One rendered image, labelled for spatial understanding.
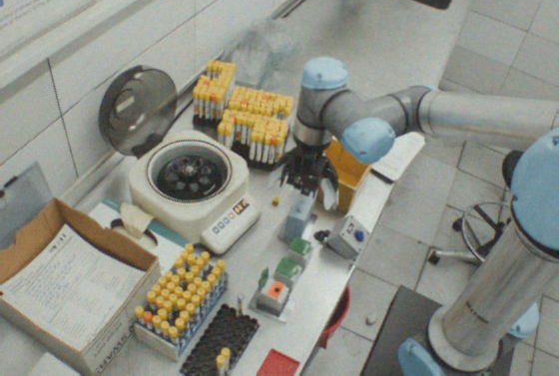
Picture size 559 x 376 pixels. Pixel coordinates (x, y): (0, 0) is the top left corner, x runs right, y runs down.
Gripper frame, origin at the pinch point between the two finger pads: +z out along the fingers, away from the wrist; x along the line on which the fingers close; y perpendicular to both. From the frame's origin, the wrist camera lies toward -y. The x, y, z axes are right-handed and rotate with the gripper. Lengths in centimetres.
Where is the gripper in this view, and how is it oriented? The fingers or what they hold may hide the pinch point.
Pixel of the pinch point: (301, 195)
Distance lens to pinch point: 107.9
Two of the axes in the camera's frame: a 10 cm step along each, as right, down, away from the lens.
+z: -1.0, 6.9, 7.2
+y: -3.5, 6.5, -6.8
